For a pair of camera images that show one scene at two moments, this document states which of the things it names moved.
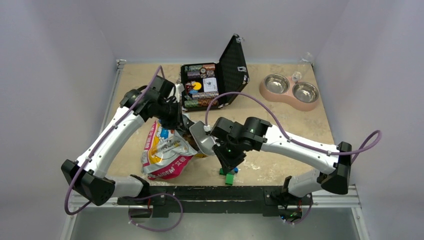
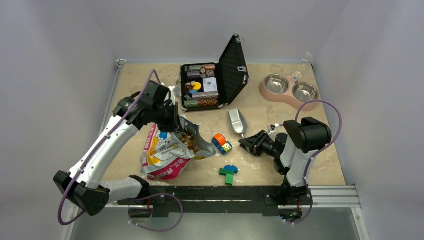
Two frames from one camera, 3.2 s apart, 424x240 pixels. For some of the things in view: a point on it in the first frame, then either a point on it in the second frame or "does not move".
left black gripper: [177, 121] does not move
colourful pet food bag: [166, 154] does not move
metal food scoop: [204, 142] -> [238, 123]
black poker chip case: [201, 83] does not move
